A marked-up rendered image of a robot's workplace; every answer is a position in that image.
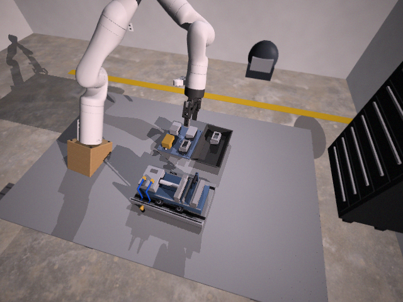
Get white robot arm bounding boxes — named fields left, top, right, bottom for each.
left=76, top=0, right=215, bottom=145

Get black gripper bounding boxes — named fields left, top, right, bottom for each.
left=182, top=86, right=205, bottom=128

